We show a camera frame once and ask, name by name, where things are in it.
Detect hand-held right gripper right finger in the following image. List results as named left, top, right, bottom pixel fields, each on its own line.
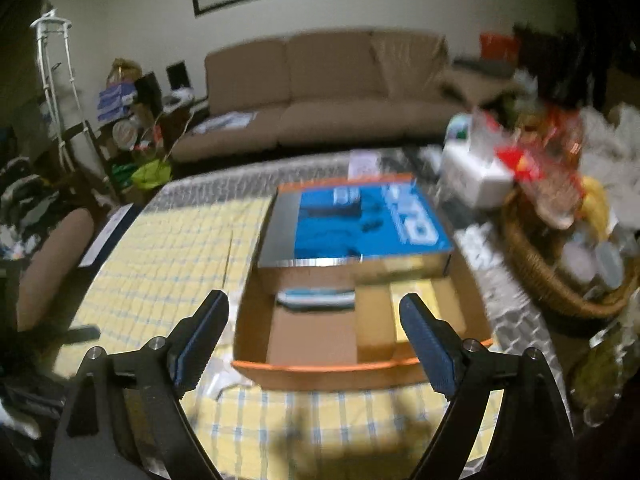
left=398, top=292, right=576, bottom=480

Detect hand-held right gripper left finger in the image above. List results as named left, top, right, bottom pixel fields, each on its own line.
left=52, top=289, right=230, bottom=480

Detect white plastic pipe connector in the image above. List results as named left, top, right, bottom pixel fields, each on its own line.
left=200, top=357, right=253, bottom=401

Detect yellow box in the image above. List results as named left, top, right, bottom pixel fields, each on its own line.
left=390, top=280, right=441, bottom=343

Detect orange cardboard box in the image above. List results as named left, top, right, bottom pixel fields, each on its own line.
left=231, top=174, right=496, bottom=392

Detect yellow checked tablecloth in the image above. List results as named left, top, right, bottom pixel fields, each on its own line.
left=65, top=192, right=506, bottom=480

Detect wicker basket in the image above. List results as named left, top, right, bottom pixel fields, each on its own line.
left=502, top=187, right=640, bottom=318

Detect green bag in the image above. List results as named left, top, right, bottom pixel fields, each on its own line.
left=131, top=160, right=172, bottom=191

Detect white plastic container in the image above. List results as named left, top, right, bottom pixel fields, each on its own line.
left=442, top=142, right=516, bottom=208

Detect clear glass jar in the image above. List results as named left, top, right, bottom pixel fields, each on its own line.
left=570, top=320, right=640, bottom=426

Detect white paper sheet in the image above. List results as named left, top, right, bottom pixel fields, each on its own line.
left=348, top=150, right=383, bottom=181

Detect pile of snack packets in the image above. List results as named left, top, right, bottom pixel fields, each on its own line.
left=495, top=105, right=586, bottom=231

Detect green white round container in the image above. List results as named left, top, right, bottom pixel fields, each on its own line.
left=449, top=114, right=475, bottom=142

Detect dark patterned backpack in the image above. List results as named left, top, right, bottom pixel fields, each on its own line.
left=0, top=157, right=66, bottom=261

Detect yellow banana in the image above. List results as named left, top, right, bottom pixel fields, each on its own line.
left=582, top=175, right=613, bottom=241

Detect round tin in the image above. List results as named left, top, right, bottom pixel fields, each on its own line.
left=112, top=120, right=138, bottom=148

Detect papers on sofa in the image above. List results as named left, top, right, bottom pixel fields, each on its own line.
left=192, top=112, right=256, bottom=136

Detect purple boxes stack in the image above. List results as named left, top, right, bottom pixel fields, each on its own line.
left=97, top=82, right=136, bottom=121

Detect white plastic bags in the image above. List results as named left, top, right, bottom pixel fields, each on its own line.
left=585, top=105, right=640, bottom=196

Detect brown sofa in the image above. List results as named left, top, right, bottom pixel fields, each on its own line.
left=170, top=30, right=481, bottom=163

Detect orange bag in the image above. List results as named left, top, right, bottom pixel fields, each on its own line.
left=480, top=32, right=518, bottom=61

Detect white coat stand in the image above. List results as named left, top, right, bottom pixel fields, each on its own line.
left=30, top=10, right=83, bottom=171

